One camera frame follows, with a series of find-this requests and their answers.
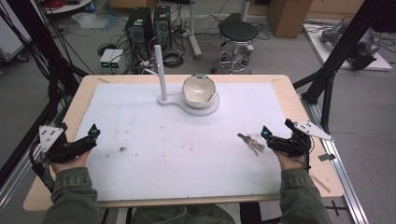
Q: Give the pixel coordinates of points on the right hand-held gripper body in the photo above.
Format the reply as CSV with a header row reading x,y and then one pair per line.
x,y
295,143

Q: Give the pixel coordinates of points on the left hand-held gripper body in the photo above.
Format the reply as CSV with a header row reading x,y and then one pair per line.
x,y
59,149

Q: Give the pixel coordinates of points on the bunch of keys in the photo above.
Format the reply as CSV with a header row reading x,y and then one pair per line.
x,y
252,144

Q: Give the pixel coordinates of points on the white ceramic bowl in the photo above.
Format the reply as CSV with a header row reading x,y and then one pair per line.
x,y
199,91

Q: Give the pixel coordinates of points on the person's left hand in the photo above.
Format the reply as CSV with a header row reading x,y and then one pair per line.
x,y
70,163

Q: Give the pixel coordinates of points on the person's right hand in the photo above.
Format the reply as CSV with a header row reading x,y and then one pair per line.
x,y
289,162

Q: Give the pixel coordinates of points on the black tape piece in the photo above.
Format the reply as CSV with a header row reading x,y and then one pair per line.
x,y
327,157

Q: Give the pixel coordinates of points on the white power supply unit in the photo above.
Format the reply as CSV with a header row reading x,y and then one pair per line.
x,y
106,59
116,60

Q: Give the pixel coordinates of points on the white table mat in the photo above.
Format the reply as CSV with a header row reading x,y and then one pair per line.
x,y
186,149

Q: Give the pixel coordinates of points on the white stand with pole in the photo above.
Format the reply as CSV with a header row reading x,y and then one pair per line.
x,y
161,74

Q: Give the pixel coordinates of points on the white floor board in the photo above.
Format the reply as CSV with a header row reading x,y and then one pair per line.
x,y
327,53

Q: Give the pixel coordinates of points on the black round stool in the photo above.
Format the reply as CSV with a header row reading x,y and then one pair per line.
x,y
238,32

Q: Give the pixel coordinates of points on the black computer tower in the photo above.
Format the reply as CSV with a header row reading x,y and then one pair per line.
x,y
162,25
139,29

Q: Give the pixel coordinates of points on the brown wooden cabinet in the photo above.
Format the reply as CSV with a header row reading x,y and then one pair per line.
x,y
288,17

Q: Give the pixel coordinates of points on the white table leg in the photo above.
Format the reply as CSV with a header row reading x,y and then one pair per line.
x,y
193,31

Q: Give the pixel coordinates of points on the aluminium rail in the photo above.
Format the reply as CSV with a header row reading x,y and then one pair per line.
x,y
342,174

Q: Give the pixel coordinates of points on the black frame strut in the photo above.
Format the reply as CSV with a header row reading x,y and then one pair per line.
x,y
337,51
40,46

